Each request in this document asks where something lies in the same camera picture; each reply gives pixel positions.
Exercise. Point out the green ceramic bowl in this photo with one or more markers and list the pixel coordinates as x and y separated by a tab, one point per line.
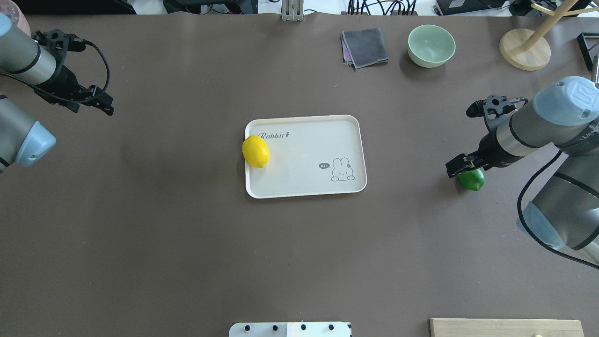
430	46

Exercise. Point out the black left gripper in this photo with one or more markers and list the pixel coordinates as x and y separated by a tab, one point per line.
67	78

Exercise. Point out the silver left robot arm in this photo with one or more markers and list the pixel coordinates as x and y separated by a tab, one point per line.
39	63

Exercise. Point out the green lime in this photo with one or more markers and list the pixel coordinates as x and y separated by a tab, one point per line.
472	180

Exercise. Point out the pink bowl with ice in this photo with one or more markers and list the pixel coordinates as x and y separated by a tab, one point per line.
14	13

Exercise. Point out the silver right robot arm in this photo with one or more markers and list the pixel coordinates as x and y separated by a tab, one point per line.
558	206

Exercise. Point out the yellow lemon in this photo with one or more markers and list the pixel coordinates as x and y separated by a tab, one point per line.
255	151

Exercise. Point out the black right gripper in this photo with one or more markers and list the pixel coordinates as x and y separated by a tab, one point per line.
488	149

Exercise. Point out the grey folded cloth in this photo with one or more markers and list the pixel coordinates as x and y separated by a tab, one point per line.
363	48

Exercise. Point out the aluminium frame post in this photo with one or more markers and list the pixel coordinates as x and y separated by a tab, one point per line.
292	10

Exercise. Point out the bamboo cutting board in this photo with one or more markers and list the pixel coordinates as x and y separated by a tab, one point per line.
461	327

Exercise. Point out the white rabbit tray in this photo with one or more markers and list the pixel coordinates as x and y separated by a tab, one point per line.
309	156

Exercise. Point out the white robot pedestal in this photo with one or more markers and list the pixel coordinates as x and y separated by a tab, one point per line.
291	329

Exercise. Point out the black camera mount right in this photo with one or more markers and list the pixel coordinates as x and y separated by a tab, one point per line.
493	108

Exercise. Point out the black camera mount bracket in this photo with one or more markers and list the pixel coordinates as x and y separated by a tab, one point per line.
57	40

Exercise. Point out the wooden mug tree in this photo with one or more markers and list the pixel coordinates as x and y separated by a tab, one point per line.
527	49

